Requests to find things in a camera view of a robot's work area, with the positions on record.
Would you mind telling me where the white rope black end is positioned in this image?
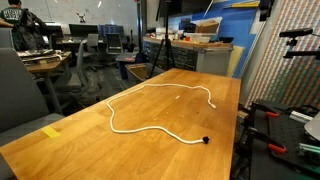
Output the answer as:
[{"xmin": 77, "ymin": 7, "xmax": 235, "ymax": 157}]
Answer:
[{"xmin": 106, "ymin": 83, "xmax": 217, "ymax": 145}]

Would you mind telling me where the grey storage bin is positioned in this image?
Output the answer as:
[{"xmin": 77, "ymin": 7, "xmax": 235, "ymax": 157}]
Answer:
[{"xmin": 124, "ymin": 63, "xmax": 165, "ymax": 86}]

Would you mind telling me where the cardboard box in bin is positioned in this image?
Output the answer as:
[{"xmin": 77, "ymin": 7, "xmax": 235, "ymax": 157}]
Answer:
[{"xmin": 128, "ymin": 63, "xmax": 148, "ymax": 80}]

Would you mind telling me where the grey drawer cabinet wooden top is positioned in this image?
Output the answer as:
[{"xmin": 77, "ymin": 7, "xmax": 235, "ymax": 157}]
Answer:
[{"xmin": 142, "ymin": 36, "xmax": 234, "ymax": 77}]

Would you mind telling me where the black tripod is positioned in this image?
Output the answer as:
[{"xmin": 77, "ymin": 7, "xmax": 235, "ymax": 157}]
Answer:
[{"xmin": 148, "ymin": 0, "xmax": 177, "ymax": 79}]

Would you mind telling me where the black mesh office chair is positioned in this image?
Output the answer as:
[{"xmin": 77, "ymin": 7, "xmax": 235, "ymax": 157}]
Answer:
[{"xmin": 105, "ymin": 33, "xmax": 124, "ymax": 56}]

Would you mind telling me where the cardboard box on cabinet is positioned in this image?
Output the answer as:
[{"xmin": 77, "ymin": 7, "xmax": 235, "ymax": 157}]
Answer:
[{"xmin": 194, "ymin": 19, "xmax": 220, "ymax": 34}]

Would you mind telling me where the beige foam board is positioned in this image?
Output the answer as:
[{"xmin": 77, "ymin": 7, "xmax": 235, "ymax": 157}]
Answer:
[{"xmin": 226, "ymin": 45, "xmax": 245, "ymax": 78}]

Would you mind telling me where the grey swivel office chair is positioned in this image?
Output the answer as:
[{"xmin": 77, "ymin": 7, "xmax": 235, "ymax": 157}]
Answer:
[{"xmin": 54, "ymin": 33, "xmax": 101, "ymax": 104}]

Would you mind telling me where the black computer monitor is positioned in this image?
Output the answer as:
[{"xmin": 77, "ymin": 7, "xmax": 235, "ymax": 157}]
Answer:
[
  {"xmin": 68, "ymin": 23, "xmax": 99, "ymax": 38},
  {"xmin": 44, "ymin": 22, "xmax": 64, "ymax": 38}
]

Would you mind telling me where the wooden office desk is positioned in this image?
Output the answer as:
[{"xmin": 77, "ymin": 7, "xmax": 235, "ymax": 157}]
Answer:
[{"xmin": 24, "ymin": 50, "xmax": 73, "ymax": 114}]

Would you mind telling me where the yellow tape patch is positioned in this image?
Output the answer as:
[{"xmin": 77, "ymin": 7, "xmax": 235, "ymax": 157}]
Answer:
[{"xmin": 41, "ymin": 125, "xmax": 62, "ymax": 139}]

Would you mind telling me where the yellow bar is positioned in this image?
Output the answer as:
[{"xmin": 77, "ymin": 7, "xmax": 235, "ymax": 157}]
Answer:
[{"xmin": 231, "ymin": 0, "xmax": 260, "ymax": 9}]

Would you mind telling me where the large grey office chair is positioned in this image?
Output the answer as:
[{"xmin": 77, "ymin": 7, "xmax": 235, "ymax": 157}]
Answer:
[{"xmin": 0, "ymin": 47, "xmax": 65, "ymax": 180}]

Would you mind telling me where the silver aluminium extrusion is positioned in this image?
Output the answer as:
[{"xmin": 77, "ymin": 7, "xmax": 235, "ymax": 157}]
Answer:
[{"xmin": 289, "ymin": 110, "xmax": 314, "ymax": 124}]

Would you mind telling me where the person in dark jacket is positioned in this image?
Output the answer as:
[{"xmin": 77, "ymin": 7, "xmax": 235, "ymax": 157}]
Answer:
[{"xmin": 13, "ymin": 8, "xmax": 50, "ymax": 52}]

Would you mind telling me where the person in green shirt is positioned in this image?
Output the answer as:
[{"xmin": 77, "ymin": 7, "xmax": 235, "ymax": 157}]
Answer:
[{"xmin": 0, "ymin": 0, "xmax": 24, "ymax": 29}]

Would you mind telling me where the black clamp orange handle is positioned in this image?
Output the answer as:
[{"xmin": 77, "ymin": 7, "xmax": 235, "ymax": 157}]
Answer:
[
  {"xmin": 244, "ymin": 126, "xmax": 288, "ymax": 155},
  {"xmin": 248, "ymin": 101, "xmax": 280, "ymax": 119}
]

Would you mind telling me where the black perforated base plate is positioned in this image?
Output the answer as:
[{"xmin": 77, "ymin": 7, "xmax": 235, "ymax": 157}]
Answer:
[{"xmin": 248, "ymin": 98, "xmax": 320, "ymax": 180}]

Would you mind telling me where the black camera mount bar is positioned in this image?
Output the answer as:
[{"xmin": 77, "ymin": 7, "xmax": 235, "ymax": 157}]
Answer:
[{"xmin": 283, "ymin": 37, "xmax": 320, "ymax": 60}]

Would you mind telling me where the black camera on mount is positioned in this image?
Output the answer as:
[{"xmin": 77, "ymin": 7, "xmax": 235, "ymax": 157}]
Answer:
[{"xmin": 279, "ymin": 27, "xmax": 314, "ymax": 38}]

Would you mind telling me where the green metal rail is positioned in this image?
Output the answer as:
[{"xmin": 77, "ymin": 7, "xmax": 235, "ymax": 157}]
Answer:
[{"xmin": 298, "ymin": 142, "xmax": 320, "ymax": 155}]

